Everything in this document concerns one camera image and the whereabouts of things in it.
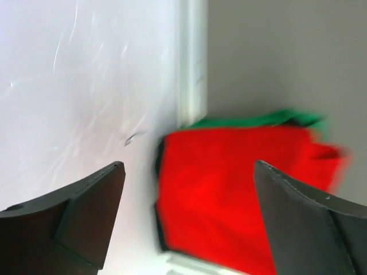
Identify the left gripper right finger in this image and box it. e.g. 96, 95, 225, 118
254, 160, 366, 275

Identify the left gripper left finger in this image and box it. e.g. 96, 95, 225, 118
1, 162, 126, 275

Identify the left aluminium frame post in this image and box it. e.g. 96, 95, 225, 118
176, 1, 208, 126

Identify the red t shirt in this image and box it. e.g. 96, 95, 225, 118
157, 126, 348, 274

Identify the folded green t shirt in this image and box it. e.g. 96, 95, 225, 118
181, 108, 327, 140

